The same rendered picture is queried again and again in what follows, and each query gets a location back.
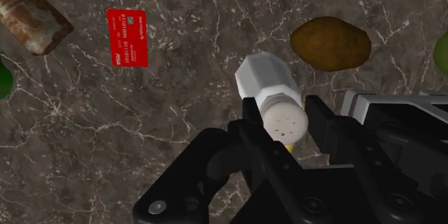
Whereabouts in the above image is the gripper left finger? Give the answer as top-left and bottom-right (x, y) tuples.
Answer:
(132, 97), (304, 224)

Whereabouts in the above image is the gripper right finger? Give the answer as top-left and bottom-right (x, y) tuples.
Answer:
(304, 94), (448, 224)

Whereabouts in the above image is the white salt shaker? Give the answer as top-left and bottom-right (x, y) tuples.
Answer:
(234, 51), (309, 146)

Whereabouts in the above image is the light green round fruit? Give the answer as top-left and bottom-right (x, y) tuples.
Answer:
(432, 31), (448, 76)

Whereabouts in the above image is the brown potato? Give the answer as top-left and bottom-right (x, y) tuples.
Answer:
(289, 16), (373, 73)

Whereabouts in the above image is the red card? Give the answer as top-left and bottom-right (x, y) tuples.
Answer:
(106, 8), (149, 68)

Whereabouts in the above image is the dark green round object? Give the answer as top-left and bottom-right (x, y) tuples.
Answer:
(0, 55), (15, 100)

